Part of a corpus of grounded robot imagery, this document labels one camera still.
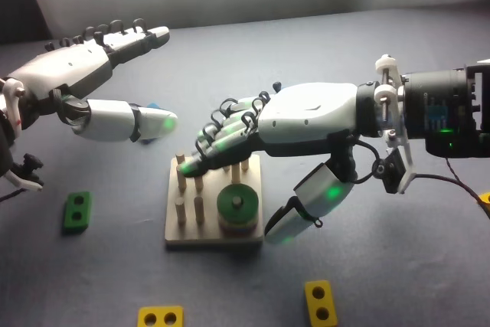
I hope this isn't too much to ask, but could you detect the wooden peg board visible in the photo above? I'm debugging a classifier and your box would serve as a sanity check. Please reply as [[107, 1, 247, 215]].
[[164, 152, 266, 250]]

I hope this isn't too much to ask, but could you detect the green two-hole block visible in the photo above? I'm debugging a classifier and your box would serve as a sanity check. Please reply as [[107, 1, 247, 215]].
[[63, 191, 93, 234]]

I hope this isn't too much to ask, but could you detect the grey table cloth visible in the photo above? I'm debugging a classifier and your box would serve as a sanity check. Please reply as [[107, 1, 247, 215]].
[[0, 7, 490, 327]]

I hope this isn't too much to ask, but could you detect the yellow two-hole block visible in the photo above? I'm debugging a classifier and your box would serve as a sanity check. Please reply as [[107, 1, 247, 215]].
[[136, 306, 184, 327], [304, 280, 338, 327]]

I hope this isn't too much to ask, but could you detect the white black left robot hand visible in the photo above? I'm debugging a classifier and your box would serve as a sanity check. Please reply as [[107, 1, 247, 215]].
[[7, 18, 179, 143]]

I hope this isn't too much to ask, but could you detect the stack of coloured rings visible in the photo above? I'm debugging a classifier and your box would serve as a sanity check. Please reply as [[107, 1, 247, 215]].
[[216, 184, 260, 238]]

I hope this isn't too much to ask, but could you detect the blue four-hole square block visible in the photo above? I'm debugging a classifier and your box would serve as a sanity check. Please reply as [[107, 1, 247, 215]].
[[139, 101, 162, 146]]

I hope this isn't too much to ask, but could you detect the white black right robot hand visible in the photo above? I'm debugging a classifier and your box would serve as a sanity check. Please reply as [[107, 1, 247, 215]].
[[179, 81, 361, 246]]

